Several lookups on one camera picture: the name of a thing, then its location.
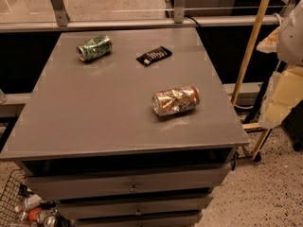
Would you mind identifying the grey drawer cabinet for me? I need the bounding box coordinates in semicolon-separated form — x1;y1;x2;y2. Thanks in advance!
1;28;248;227

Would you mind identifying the black rxbar chocolate wrapper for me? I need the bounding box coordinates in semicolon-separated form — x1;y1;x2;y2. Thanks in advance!
136;46;172;66

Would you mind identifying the white bottle in basket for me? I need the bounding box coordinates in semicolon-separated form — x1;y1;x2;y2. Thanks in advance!
14;194;43;213

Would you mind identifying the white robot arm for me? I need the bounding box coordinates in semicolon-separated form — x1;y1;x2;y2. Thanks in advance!
257;0;303;129

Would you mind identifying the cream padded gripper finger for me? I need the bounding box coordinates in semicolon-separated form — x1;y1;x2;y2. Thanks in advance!
258;65;303;129

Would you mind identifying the silver can in basket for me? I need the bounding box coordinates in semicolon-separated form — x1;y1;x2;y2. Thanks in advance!
44;216;58;227

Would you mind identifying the wooden easel frame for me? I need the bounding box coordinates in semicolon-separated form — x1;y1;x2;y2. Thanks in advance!
231;0;270;161

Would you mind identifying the orange item in basket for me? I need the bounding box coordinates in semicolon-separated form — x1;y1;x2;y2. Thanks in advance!
27;207;43;221

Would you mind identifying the crushed green soda can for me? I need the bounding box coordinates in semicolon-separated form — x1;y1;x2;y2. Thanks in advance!
77;34;113;61

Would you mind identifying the crushed orange soda can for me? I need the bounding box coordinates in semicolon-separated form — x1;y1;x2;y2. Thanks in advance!
151;86;200;116

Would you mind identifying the wire basket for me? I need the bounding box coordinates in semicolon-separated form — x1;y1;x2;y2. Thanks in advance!
0;169;33;227

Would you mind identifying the grey metal railing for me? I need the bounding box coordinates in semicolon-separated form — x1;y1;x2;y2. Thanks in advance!
0;0;282;34

